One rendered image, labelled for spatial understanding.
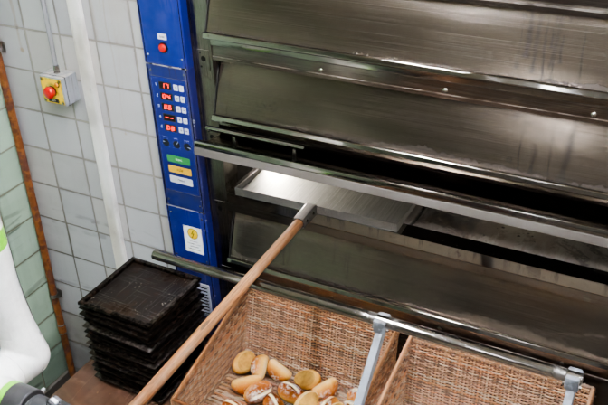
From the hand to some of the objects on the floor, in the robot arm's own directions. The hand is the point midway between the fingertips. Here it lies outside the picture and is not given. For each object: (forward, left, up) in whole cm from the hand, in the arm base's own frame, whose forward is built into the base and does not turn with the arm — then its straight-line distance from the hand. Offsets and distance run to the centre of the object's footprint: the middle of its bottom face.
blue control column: (-55, +192, -118) cm, 231 cm away
